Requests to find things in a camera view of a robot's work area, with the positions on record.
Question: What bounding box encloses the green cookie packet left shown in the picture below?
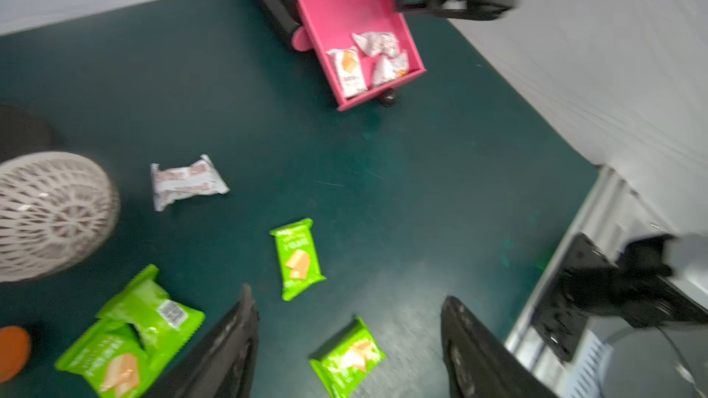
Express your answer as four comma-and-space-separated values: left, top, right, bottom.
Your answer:
55, 319, 157, 397

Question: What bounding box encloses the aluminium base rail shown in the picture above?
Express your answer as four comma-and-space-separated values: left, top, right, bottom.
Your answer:
505, 166, 707, 397

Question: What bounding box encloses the white woven basket bowl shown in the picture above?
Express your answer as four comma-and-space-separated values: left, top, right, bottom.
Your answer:
1, 151, 121, 283

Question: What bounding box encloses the pink drawer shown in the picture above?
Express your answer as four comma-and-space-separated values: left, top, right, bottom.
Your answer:
297, 0, 426, 112

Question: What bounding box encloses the green cookie packet centre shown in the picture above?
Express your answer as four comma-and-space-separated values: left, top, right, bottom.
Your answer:
269, 219, 326, 301

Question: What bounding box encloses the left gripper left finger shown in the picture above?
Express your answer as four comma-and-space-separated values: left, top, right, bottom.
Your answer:
144, 284, 259, 397

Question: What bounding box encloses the white cookie packet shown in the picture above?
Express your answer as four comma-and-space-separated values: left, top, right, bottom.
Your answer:
326, 46, 368, 99
372, 50, 409, 88
351, 31, 400, 57
150, 154, 230, 212

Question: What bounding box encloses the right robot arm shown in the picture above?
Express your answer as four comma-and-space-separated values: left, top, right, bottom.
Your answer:
396, 0, 707, 362

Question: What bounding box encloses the green cookie packet lower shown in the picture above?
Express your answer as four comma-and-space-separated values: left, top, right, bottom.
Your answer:
309, 316, 386, 397

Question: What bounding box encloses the green cookie packet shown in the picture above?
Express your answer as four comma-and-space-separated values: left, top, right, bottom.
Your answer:
309, 316, 386, 397
55, 319, 157, 397
97, 265, 206, 373
269, 219, 326, 301

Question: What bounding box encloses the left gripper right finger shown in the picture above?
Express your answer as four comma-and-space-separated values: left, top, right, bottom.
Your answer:
441, 296, 556, 398

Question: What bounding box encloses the orange brush tool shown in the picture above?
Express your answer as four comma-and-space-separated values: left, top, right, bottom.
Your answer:
0, 326, 31, 383

